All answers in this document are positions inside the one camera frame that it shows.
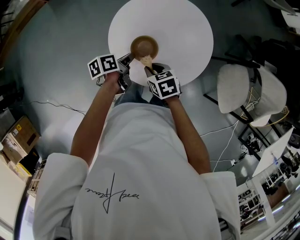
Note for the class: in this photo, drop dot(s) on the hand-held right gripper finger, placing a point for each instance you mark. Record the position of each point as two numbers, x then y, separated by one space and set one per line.
149 73
164 68

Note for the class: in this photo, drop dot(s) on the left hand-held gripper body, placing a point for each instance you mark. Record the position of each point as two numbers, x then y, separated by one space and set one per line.
107 63

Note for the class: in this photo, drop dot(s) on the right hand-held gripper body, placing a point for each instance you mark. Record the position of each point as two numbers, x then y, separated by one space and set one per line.
167 86

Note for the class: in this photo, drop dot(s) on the light wooden spoon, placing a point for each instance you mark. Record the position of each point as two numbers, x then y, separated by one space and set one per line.
145 60

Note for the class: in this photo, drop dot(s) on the brown bowl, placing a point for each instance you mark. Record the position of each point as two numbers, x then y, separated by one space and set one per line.
143 47

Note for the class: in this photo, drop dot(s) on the person's right forearm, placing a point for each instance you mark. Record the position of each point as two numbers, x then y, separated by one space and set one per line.
187 133

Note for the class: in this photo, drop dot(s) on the person's left forearm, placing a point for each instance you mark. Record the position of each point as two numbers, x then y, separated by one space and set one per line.
93 122

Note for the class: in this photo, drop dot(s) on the blue jeans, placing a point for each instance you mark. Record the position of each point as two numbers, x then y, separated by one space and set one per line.
131 95

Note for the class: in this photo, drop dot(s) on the round white table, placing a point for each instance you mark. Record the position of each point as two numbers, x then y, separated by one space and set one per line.
173 28

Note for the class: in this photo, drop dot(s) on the white upholstered chair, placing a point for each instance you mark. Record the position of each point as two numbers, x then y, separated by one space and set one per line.
232 86

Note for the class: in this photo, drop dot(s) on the white printed t-shirt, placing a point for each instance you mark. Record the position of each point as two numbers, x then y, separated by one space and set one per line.
140 164

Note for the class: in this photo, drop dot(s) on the white power strip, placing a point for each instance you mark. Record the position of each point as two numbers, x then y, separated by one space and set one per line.
233 162

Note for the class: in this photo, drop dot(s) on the white and black device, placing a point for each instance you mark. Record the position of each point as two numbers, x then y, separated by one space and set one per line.
253 141

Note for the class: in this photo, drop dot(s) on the black mesh office chair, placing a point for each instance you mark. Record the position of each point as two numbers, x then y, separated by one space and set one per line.
269 49

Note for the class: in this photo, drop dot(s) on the cardboard box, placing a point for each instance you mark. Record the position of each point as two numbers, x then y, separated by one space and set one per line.
22 133

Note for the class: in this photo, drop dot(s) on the black storage bin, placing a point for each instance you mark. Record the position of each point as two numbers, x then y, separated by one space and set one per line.
30 160

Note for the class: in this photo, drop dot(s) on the white desk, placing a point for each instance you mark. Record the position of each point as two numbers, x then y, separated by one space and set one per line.
9 199
291 15
274 150

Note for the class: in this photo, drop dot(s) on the yellow box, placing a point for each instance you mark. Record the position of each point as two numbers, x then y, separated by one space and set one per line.
22 169

